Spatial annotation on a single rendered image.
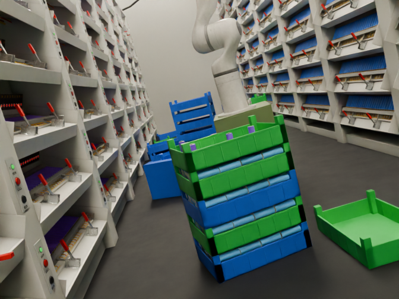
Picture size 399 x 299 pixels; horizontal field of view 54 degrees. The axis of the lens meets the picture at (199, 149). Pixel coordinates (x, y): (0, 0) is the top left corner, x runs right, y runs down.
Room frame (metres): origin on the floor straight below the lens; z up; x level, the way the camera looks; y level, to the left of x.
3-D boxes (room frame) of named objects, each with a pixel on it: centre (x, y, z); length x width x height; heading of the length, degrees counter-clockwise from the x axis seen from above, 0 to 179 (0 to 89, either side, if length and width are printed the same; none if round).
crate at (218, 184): (1.14, -0.08, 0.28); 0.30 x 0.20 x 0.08; 105
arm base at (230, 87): (1.86, -0.21, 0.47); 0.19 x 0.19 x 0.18
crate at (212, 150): (1.14, -0.08, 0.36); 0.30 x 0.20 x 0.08; 105
